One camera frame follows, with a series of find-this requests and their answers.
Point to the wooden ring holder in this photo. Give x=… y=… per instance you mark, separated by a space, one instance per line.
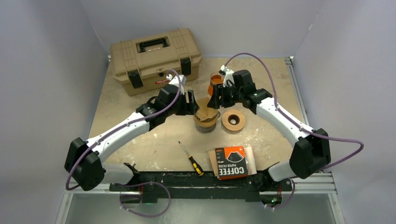
x=233 y=120
x=206 y=123

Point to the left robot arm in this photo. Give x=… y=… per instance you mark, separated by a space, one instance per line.
x=85 y=157

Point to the brown paper coffee filter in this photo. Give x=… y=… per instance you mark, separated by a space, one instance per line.
x=204 y=111

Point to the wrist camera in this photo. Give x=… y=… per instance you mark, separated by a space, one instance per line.
x=176 y=81
x=227 y=75

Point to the smoky glass carafe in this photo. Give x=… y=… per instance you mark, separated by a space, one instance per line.
x=202 y=129

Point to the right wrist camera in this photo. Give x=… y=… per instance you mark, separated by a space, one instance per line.
x=227 y=75

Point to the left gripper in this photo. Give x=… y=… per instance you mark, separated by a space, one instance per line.
x=189 y=108

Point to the yellow black screwdriver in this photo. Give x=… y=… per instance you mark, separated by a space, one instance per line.
x=197 y=168

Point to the coffee paper filter box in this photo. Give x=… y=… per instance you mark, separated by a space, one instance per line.
x=231 y=162

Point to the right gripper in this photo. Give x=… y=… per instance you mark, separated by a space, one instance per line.
x=215 y=101

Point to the orange glass carafe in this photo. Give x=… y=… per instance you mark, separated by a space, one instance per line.
x=215 y=78

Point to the tan plastic toolbox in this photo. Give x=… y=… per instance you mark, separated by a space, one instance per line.
x=141 y=65

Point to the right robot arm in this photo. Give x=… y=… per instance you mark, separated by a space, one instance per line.
x=311 y=148

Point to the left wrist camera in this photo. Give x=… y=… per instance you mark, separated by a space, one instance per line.
x=176 y=81

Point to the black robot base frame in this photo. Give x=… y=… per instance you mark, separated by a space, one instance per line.
x=154 y=185

